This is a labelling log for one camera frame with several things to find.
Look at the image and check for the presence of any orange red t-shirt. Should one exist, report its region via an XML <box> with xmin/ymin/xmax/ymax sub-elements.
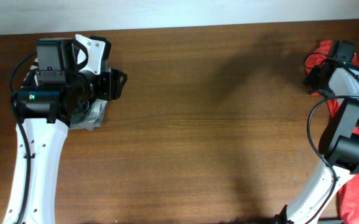
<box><xmin>304</xmin><ymin>40</ymin><xmax>359</xmax><ymax>223</ymax></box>

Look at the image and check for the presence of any grey folded garment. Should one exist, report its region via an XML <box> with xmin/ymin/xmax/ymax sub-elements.
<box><xmin>22</xmin><ymin>57</ymin><xmax>109</xmax><ymax>131</ymax></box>

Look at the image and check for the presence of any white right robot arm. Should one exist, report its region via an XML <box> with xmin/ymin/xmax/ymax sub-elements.
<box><xmin>273</xmin><ymin>62</ymin><xmax>359</xmax><ymax>223</ymax></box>

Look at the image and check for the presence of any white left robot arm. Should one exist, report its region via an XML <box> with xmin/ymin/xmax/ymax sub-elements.
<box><xmin>4</xmin><ymin>34</ymin><xmax>128</xmax><ymax>223</ymax></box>

